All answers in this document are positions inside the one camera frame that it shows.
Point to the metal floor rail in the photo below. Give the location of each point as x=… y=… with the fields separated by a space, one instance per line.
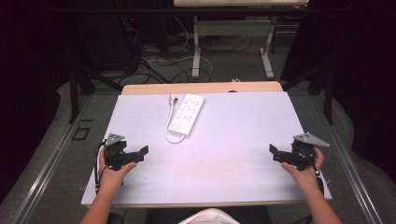
x=46 y=168
x=348 y=168

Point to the person's right hand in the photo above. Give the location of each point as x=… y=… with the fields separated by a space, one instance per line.
x=303 y=177

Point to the person's dark pants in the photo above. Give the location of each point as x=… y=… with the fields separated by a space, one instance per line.
x=255 y=214

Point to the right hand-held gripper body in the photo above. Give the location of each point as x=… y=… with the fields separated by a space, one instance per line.
x=303 y=149

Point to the black computer case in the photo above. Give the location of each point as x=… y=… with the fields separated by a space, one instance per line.
x=106 y=40

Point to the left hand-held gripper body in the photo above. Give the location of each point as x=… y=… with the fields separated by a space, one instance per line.
x=114 y=148

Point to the white table mat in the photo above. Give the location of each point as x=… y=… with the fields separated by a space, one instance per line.
x=218 y=161

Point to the black floor socket frame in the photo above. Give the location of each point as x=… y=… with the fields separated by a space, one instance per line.
x=81 y=133

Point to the white power strip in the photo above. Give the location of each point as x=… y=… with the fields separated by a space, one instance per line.
x=186 y=114

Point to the white desk with metal legs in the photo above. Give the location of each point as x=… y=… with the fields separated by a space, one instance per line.
x=233 y=28

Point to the black metal stand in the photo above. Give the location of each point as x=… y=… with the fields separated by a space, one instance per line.
x=328 y=93
x=74 y=93

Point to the person's white shirt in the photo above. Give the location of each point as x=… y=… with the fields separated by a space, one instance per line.
x=210 y=217

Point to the person's left hand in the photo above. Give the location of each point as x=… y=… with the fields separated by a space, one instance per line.
x=112 y=178

